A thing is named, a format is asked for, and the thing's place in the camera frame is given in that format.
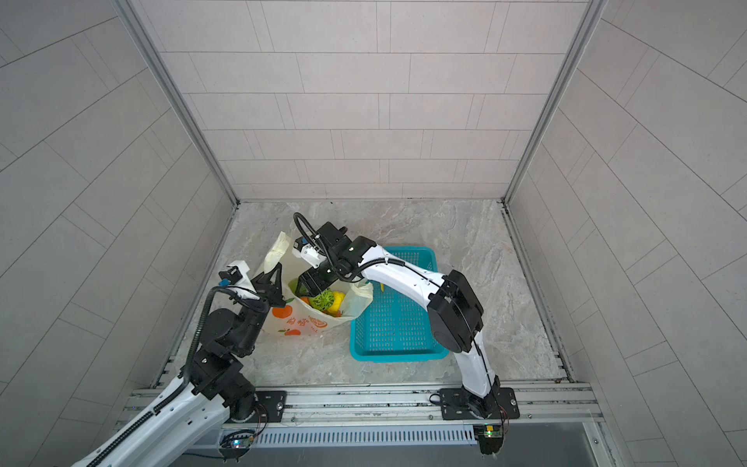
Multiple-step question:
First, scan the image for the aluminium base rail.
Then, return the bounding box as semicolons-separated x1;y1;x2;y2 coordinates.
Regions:
257;381;603;428

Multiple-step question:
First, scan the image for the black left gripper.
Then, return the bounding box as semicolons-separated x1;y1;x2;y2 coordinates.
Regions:
233;263;286;356

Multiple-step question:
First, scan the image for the right green circuit board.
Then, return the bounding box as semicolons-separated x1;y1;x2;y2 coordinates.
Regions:
473;424;505;455

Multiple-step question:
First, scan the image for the green circuit board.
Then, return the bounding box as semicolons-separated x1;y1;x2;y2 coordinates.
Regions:
473;424;505;455
219;429;257;462

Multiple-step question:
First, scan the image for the left green circuit board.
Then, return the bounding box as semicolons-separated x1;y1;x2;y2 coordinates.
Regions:
219;429;257;462

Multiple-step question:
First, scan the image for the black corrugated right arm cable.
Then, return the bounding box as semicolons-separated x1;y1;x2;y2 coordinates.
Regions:
292;211;410;282

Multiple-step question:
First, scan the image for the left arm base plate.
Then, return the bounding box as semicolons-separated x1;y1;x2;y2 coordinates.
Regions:
230;390;288;425

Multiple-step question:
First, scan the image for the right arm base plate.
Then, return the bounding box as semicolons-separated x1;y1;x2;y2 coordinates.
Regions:
429;387;521;420

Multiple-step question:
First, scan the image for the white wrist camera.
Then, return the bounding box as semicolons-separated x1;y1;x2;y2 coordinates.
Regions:
218;261;259;300
292;237;327;269

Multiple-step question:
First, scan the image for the yellow plastic bag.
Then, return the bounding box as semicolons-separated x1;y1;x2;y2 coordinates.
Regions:
263;232;374;337

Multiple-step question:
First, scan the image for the right aluminium corner post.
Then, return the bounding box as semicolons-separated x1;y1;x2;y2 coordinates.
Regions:
503;0;606;207

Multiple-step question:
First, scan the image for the yellow lemon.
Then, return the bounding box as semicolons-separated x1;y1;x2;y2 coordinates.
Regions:
327;291;345;317

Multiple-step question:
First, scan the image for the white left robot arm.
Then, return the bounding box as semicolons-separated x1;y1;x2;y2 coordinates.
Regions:
78;262;287;466

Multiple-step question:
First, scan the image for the teal plastic basket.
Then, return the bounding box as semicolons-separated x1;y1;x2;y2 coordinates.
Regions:
350;246;449;363

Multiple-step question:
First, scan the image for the left aluminium corner post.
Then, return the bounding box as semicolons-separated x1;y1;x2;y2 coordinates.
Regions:
112;0;240;207

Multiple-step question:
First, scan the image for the green bumpy fruit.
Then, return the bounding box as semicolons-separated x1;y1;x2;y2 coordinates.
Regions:
309;290;335;313

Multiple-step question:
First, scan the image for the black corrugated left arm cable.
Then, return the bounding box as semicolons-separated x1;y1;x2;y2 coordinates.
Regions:
86;284;270;467

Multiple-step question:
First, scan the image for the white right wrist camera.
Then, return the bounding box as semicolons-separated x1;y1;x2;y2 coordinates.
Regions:
292;237;327;269

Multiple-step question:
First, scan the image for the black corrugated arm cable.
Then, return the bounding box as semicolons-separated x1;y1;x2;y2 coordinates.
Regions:
292;211;410;282
86;284;270;467

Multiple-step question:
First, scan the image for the white ventilation grille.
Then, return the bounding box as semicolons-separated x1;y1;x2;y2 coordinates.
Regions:
252;425;478;449

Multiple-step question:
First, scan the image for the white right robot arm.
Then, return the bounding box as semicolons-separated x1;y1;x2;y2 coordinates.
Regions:
293;235;504;420

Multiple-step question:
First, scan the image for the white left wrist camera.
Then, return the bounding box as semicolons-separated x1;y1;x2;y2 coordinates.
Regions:
218;261;259;300

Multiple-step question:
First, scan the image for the aluminium corner post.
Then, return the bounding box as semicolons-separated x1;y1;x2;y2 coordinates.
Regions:
503;0;606;207
112;0;240;207

